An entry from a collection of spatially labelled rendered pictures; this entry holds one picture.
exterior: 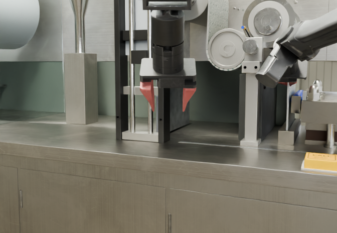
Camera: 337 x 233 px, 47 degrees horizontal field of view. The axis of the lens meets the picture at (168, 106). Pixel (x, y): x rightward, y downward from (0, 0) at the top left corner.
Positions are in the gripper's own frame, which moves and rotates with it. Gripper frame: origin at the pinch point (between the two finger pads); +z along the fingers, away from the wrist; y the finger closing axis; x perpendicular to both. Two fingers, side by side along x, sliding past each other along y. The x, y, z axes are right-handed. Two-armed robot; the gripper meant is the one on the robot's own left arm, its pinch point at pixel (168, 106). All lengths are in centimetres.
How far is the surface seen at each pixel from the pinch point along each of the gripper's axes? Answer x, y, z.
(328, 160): 1.3, -34.5, 13.5
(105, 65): -86, 30, 40
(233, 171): -1.0, -14.9, 19.3
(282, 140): -22.2, -32.1, 28.2
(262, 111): -29.6, -27.2, 23.3
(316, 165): 1.3, -32.2, 15.0
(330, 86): -245, -147, 154
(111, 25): -93, 26, 25
